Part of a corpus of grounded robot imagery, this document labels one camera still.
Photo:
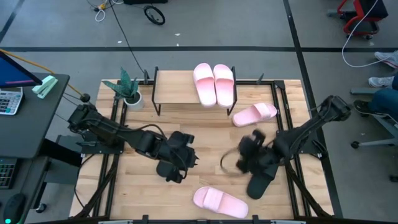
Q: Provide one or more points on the black computer mouse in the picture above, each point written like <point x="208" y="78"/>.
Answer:
<point x="14" y="208"/>

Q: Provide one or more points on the black metal table frame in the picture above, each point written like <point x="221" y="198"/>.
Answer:
<point x="248" y="82"/>

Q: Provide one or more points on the person's white pink shoe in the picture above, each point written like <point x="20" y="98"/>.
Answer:
<point x="387" y="57"/>

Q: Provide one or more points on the person's leg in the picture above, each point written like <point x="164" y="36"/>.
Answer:
<point x="384" y="99"/>

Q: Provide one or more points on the wooden shelf with black frame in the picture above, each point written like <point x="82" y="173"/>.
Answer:
<point x="174" y="87"/>

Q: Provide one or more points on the grey office chair base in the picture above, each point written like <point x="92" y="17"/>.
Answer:
<point x="385" y="124"/>

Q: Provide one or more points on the person's grey white shoe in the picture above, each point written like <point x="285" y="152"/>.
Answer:
<point x="381" y="81"/>

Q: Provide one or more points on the black side desk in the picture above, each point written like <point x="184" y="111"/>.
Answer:
<point x="31" y="130"/>

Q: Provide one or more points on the backlit keyboard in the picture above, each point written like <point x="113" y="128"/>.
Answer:
<point x="6" y="172"/>

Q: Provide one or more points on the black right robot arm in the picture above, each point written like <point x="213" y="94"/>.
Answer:
<point x="308" y="124"/>

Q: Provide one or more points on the black round knob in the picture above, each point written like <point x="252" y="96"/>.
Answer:
<point x="85" y="98"/>

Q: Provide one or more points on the green leafy plant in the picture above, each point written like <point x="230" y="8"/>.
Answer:
<point x="124" y="85"/>

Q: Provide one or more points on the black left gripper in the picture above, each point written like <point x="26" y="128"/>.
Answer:
<point x="180" y="157"/>

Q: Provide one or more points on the mint green stapler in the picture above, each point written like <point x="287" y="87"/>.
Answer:
<point x="45" y="87"/>

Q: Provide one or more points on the person's black shoe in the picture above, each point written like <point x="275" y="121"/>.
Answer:
<point x="363" y="107"/>

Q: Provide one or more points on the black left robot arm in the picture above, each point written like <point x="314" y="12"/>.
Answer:
<point x="102" y="127"/>

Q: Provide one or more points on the white plant pot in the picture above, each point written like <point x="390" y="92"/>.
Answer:
<point x="135" y="104"/>

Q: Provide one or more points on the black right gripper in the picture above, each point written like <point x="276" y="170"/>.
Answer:
<point x="256" y="157"/>

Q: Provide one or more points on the computer monitor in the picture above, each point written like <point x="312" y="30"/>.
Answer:
<point x="12" y="74"/>

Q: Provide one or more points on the pink foam slide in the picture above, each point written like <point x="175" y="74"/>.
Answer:
<point x="253" y="114"/>
<point x="220" y="202"/>
<point x="204" y="85"/>
<point x="224" y="87"/>

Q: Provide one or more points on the red and black cart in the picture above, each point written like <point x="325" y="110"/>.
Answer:
<point x="357" y="9"/>

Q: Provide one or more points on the grey desk calculator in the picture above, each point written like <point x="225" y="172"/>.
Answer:
<point x="9" y="101"/>

